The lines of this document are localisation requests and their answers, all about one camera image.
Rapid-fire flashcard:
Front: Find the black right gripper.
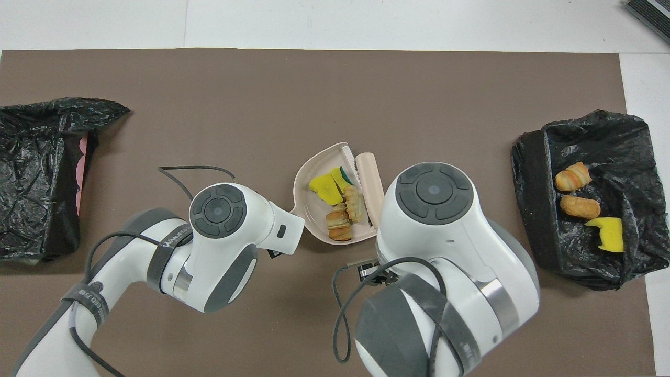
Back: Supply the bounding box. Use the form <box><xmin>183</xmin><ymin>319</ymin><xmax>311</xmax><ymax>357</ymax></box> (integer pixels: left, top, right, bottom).
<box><xmin>358</xmin><ymin>259</ymin><xmax>393</xmax><ymax>286</ymax></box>

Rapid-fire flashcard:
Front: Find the beige plastic dustpan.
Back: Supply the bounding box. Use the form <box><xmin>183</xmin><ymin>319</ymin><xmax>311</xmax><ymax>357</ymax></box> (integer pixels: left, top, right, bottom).
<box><xmin>289</xmin><ymin>141</ymin><xmax>378</xmax><ymax>246</ymax></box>

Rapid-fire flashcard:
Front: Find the pale dumpling toy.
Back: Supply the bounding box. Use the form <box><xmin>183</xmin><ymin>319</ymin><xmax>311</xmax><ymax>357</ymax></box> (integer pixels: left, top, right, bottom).
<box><xmin>343</xmin><ymin>185</ymin><xmax>364</xmax><ymax>223</ymax></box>
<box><xmin>326</xmin><ymin>203</ymin><xmax>353</xmax><ymax>242</ymax></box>

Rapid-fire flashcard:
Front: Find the yellow sponge piece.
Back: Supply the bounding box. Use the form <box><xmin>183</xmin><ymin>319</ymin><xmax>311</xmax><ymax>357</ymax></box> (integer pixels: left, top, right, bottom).
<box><xmin>585</xmin><ymin>217</ymin><xmax>625</xmax><ymax>253</ymax></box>
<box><xmin>309</xmin><ymin>172</ymin><xmax>343</xmax><ymax>206</ymax></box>
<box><xmin>330</xmin><ymin>166</ymin><xmax>355</xmax><ymax>192</ymax></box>

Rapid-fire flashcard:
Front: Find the beige hand brush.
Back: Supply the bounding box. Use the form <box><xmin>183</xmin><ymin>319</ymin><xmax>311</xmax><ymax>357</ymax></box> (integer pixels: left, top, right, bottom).
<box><xmin>343</xmin><ymin>146</ymin><xmax>385</xmax><ymax>231</ymax></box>

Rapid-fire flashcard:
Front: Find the brown croquette toy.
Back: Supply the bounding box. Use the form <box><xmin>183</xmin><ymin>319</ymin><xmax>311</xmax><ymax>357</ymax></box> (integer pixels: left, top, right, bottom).
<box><xmin>560</xmin><ymin>195</ymin><xmax>601</xmax><ymax>220</ymax></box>

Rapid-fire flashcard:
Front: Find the striped croissant toy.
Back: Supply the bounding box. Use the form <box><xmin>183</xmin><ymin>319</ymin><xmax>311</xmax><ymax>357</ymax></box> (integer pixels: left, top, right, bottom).
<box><xmin>554</xmin><ymin>162</ymin><xmax>593</xmax><ymax>192</ymax></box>

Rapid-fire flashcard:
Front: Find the black plastic trash bag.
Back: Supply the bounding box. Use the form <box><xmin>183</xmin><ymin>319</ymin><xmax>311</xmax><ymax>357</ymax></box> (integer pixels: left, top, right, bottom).
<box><xmin>511</xmin><ymin>110</ymin><xmax>670</xmax><ymax>291</ymax></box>
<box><xmin>0</xmin><ymin>97</ymin><xmax>130</xmax><ymax>265</ymax></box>

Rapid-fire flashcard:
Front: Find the pink bin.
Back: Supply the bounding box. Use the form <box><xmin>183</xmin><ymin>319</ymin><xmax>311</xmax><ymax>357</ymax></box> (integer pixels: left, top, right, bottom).
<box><xmin>75</xmin><ymin>134</ymin><xmax>90</xmax><ymax>215</ymax></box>

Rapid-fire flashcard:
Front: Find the brown table mat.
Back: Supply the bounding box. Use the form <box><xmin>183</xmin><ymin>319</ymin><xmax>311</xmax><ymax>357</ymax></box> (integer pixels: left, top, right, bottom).
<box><xmin>0</xmin><ymin>48</ymin><xmax>656</xmax><ymax>377</ymax></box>

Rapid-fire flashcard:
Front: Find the dark ribbed device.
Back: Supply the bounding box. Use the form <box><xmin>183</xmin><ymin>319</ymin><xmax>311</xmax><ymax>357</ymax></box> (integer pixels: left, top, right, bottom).
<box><xmin>623</xmin><ymin>0</ymin><xmax>670</xmax><ymax>45</ymax></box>

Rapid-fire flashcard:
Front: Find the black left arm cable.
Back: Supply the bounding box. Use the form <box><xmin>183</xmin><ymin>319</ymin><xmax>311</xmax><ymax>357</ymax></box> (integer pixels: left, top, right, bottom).
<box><xmin>68</xmin><ymin>165</ymin><xmax>236</xmax><ymax>377</ymax></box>

